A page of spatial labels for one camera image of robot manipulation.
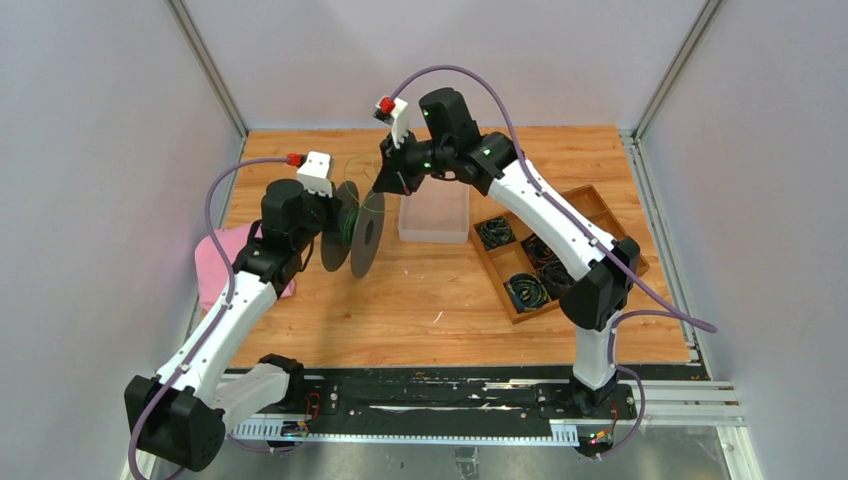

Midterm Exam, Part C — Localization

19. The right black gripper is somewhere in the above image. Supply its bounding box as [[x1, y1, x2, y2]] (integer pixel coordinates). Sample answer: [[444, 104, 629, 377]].
[[373, 128, 453, 197]]

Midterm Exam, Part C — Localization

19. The green wire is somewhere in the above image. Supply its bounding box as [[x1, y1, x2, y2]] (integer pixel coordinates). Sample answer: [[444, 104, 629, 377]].
[[341, 153, 387, 243]]

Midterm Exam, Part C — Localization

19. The dark grey perforated spool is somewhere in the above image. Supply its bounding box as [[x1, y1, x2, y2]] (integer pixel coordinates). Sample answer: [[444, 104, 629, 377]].
[[321, 181, 386, 279]]

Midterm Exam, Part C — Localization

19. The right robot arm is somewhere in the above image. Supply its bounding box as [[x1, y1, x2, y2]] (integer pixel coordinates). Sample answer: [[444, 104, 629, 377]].
[[373, 87, 640, 417]]

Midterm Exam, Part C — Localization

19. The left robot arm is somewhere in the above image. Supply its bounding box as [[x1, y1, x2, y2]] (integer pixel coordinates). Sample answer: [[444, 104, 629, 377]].
[[124, 179, 359, 479]]

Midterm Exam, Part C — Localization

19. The translucent plastic tray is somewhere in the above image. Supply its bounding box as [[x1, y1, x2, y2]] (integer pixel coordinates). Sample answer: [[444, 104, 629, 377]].
[[398, 177, 470, 244]]

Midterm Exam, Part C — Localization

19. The pink cloth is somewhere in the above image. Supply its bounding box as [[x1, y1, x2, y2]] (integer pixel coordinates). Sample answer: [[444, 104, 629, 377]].
[[193, 223, 297, 313]]

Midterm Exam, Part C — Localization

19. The wooden compartment tray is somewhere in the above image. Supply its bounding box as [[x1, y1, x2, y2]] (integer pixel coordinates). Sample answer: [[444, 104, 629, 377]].
[[469, 184, 629, 324]]

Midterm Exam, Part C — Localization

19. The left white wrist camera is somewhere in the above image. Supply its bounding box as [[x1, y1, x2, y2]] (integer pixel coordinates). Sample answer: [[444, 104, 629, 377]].
[[296, 151, 334, 198]]

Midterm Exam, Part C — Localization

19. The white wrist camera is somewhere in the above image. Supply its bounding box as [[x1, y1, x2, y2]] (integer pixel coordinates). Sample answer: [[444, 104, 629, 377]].
[[296, 151, 334, 198], [373, 96, 409, 149]]

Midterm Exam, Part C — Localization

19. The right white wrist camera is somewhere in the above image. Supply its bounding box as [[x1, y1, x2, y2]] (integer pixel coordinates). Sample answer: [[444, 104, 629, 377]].
[[373, 96, 409, 149]]

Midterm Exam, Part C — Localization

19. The coiled cable blue green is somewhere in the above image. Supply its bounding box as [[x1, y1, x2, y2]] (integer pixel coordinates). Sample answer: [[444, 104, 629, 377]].
[[475, 216, 515, 251]]

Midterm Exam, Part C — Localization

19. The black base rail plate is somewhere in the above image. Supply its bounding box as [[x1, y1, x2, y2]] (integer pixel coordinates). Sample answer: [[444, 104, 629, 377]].
[[262, 365, 638, 441]]

